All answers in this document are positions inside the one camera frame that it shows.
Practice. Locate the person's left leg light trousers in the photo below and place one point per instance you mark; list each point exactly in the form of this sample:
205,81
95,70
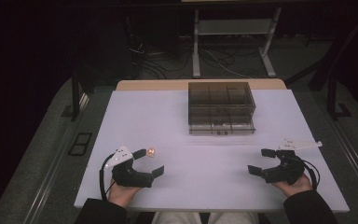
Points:
175,218

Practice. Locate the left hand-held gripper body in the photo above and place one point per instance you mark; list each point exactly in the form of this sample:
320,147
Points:
127,177

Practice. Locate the person's right hand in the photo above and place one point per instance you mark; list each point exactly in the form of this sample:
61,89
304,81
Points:
293,188

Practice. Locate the person's leg light trousers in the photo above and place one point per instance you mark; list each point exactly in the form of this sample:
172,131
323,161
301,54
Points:
233,218
175,218

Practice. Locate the clear brown drawer organizer box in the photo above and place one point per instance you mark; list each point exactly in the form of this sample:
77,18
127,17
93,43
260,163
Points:
220,105

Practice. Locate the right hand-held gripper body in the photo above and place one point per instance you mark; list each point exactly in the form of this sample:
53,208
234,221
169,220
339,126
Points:
284,170

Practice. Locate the white metal stand frame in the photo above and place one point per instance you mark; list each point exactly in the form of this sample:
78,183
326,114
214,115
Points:
234,27

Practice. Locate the small shiny orange object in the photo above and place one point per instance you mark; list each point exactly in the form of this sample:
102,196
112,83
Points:
150,152

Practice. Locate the person's right leg light trousers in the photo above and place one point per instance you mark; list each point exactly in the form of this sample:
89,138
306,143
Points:
233,218

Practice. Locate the person's left hand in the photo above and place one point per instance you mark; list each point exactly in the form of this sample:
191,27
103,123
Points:
121,194

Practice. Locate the black metal stand leg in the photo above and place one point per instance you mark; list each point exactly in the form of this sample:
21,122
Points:
74,99
332,99

